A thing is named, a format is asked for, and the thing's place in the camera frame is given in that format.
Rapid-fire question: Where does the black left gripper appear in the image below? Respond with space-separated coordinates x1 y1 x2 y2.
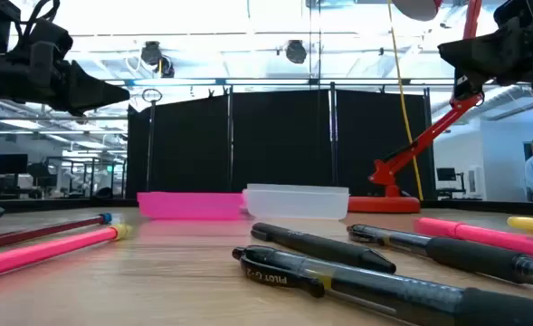
0 41 130 117

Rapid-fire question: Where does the blue pen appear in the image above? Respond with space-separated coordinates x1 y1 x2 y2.
0 212 113 253

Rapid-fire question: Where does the pink pencil with yellow eraser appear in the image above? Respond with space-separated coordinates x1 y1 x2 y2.
0 223 134 282

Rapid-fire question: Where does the pink highlighter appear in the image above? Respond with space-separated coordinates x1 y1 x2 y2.
414 216 533 263

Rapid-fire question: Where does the black gel pen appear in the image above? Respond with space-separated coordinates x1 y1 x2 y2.
347 223 533 288

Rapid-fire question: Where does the black marker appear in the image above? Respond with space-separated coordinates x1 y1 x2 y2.
250 221 397 275

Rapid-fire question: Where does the black Pilot G-2 pen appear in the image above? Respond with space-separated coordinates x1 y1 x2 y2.
232 244 533 326

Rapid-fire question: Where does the pink plastic box lid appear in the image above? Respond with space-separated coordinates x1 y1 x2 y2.
137 191 245 222

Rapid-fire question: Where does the clear plastic supply box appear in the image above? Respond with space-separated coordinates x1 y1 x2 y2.
242 183 351 222

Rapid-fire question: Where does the black round spotlight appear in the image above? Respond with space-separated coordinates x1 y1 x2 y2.
139 40 176 79
285 39 308 65

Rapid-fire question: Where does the black computer monitor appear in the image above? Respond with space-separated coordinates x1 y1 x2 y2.
0 153 29 176
436 167 458 183

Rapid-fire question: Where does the red desk lamp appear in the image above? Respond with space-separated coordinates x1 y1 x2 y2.
347 0 485 215

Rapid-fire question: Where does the black partition screen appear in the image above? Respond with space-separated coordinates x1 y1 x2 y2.
125 85 437 200

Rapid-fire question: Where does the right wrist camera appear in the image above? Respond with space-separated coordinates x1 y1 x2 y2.
493 0 533 35

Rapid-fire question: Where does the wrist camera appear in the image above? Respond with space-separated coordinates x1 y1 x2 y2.
19 18 74 64
493 0 533 35

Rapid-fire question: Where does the black ring-topped stand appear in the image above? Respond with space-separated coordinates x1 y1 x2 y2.
141 88 164 191

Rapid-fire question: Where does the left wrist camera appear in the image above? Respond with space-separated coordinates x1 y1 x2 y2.
19 18 74 64

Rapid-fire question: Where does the yellow cable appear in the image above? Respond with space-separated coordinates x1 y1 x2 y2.
386 0 425 202

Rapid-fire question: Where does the black aluminium table frame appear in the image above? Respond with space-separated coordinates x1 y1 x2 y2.
0 197 533 217

